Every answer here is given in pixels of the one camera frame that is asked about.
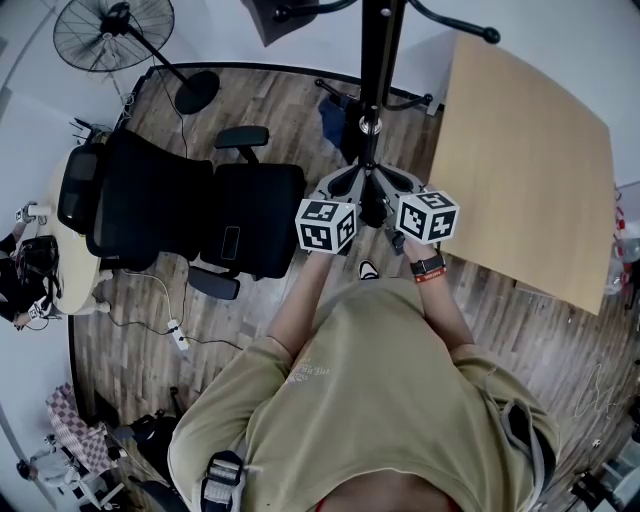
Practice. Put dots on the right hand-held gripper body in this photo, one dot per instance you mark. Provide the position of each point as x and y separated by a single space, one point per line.
427 217

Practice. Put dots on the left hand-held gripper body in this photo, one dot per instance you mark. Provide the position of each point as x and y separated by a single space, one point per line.
325 225

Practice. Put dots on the black metal coat rack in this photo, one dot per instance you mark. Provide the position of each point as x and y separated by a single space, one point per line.
381 60

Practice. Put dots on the person's left forearm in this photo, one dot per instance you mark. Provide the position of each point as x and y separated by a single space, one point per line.
305 295

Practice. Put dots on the person's right forearm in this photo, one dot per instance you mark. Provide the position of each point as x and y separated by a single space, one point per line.
442 310

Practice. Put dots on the black wrist watch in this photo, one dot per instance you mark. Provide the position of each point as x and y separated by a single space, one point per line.
427 264

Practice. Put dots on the red wristband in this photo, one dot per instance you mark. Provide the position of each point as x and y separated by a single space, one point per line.
431 276

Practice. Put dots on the white and black shoe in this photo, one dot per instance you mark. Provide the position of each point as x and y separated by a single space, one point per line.
369 270

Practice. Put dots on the dark blue cloth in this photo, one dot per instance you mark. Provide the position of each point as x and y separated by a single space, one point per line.
334 120

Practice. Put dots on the light wooden table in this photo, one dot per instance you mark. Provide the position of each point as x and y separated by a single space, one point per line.
525 175

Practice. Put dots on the black office chair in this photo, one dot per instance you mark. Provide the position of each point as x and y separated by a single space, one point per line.
165 200

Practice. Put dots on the olive t-shirt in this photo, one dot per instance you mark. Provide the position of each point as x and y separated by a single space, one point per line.
370 400

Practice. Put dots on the white power strip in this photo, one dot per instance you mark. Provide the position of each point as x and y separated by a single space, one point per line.
178 334

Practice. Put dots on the red and white packaging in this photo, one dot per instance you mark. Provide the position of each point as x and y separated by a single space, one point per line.
625 240

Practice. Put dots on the black router with antennas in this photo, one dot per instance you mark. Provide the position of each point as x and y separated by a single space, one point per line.
90 132

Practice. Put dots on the beige round table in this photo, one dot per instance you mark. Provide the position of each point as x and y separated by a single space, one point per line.
77 280

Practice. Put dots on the black bag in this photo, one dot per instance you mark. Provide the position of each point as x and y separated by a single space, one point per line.
150 430

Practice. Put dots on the black standing fan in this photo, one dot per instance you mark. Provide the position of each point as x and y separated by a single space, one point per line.
112 35

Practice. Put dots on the checked fabric bag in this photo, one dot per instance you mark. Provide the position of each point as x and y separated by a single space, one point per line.
80 425

